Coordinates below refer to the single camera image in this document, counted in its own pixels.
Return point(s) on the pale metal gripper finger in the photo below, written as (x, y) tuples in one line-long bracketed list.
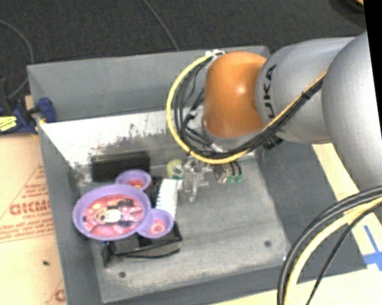
[(196, 166), (193, 188)]

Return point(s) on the white ribbed plastic piece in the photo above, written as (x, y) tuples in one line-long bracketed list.
[(169, 195)]

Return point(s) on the grey metal bin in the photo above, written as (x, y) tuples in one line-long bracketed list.
[(224, 235)]

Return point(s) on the black rectangular case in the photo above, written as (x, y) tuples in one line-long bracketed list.
[(154, 245)]

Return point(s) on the black flat block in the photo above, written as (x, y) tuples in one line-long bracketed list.
[(120, 165)]

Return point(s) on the purple mouse-shaped plate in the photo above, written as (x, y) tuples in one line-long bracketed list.
[(111, 212)]

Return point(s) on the brown cardboard board red print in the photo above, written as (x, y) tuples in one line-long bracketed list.
[(11, 180)]

